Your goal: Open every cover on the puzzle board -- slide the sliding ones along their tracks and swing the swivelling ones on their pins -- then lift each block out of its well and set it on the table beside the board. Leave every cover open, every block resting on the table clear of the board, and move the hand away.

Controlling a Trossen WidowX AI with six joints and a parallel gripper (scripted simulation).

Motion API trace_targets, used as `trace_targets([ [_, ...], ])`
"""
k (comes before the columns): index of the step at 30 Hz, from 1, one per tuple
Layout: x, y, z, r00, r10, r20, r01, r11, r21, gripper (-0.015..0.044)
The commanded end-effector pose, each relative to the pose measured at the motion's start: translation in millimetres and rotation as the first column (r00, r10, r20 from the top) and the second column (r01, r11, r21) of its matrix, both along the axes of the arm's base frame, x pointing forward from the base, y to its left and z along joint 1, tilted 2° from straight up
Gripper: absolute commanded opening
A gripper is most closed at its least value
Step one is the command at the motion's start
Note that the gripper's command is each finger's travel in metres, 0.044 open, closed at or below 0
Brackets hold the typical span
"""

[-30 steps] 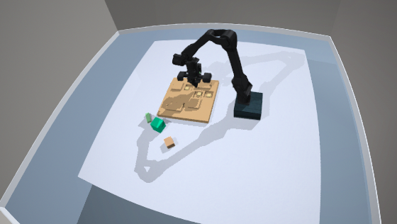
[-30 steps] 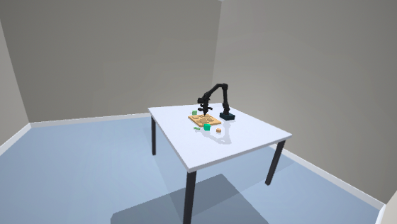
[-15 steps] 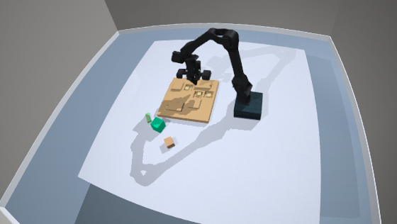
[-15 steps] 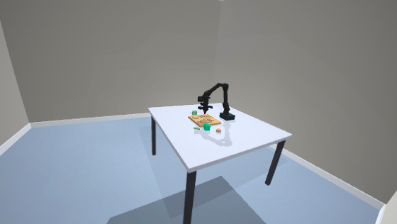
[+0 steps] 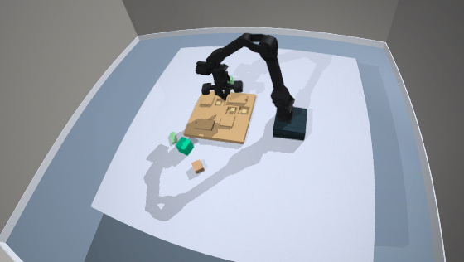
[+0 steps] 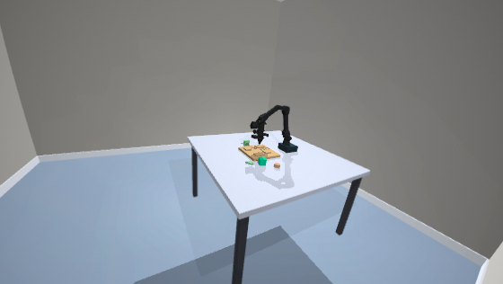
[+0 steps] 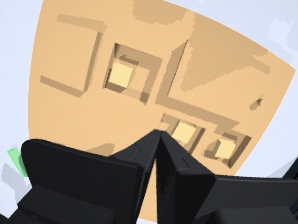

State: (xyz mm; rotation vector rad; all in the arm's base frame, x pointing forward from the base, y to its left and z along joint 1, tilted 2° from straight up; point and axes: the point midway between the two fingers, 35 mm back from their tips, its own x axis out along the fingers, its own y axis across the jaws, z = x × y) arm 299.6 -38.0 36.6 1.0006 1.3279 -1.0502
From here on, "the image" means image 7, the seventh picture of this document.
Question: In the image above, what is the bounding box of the light green rectangular block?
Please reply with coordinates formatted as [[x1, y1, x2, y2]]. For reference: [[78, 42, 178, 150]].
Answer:
[[7, 147, 28, 177]]

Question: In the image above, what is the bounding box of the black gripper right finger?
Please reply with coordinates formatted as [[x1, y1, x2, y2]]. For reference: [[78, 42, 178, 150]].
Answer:
[[156, 131, 298, 224]]

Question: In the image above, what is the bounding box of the pale yellow block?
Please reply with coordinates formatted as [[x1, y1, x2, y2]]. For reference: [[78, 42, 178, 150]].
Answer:
[[213, 139, 235, 159], [170, 119, 196, 144], [109, 63, 134, 87]]

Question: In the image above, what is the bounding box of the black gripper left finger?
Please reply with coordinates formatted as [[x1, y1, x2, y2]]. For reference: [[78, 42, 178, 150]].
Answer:
[[20, 129, 160, 224]]

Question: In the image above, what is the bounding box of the tan puzzle board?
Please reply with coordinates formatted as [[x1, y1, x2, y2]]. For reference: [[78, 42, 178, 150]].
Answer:
[[28, 0, 297, 176]]

